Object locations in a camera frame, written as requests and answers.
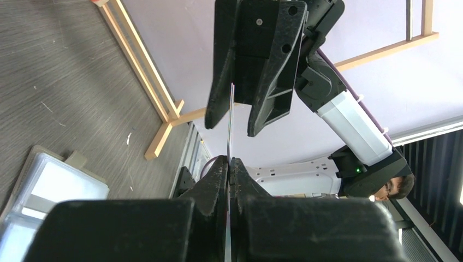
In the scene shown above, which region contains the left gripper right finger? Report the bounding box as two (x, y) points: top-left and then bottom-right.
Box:
(230, 158), (407, 261)

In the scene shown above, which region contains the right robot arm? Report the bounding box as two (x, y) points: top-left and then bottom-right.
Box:
(204, 1), (414, 200)

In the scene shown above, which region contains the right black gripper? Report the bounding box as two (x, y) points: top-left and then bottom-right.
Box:
(204, 1), (345, 137)

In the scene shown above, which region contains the seated person in background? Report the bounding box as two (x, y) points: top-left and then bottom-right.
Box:
(371, 174), (416, 201)

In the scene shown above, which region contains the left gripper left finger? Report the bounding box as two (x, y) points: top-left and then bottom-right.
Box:
(25, 156), (229, 261)

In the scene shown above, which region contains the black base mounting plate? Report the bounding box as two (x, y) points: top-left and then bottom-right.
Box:
(173, 166), (196, 198)

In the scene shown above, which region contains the wooden frame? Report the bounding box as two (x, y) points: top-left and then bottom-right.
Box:
(90, 0), (440, 161)

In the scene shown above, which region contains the beige card holder wallet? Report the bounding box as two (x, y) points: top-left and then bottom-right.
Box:
(1, 145), (109, 261)

